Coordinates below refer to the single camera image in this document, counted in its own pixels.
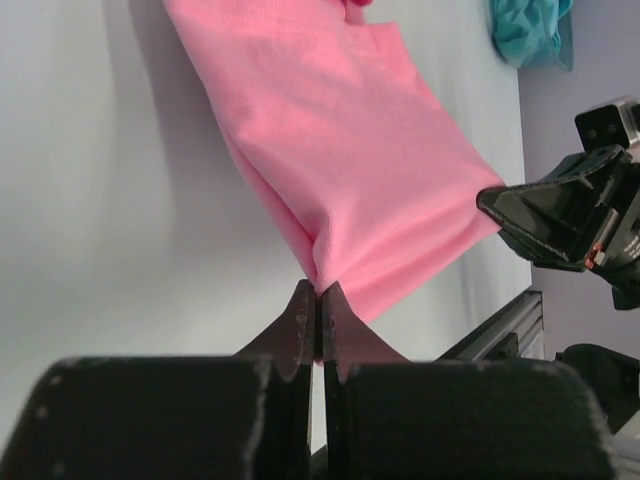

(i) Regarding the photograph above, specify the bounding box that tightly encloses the pink t shirt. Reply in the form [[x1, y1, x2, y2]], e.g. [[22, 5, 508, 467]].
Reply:
[[166, 1, 501, 321]]

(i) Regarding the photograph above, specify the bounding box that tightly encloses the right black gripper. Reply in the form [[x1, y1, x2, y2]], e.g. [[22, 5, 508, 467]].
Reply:
[[476, 145, 639, 310]]

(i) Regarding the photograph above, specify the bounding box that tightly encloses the aluminium rail front right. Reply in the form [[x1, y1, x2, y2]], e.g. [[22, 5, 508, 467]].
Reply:
[[439, 290, 544, 361]]

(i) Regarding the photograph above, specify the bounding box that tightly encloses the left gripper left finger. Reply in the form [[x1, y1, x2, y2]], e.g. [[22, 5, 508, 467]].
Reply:
[[9, 281, 316, 479]]

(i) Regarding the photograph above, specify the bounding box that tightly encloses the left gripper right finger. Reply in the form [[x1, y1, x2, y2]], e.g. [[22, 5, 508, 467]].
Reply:
[[319, 285, 616, 479]]

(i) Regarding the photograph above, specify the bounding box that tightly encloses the light blue t shirt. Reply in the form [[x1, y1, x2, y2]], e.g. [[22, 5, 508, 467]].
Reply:
[[489, 0, 574, 72]]

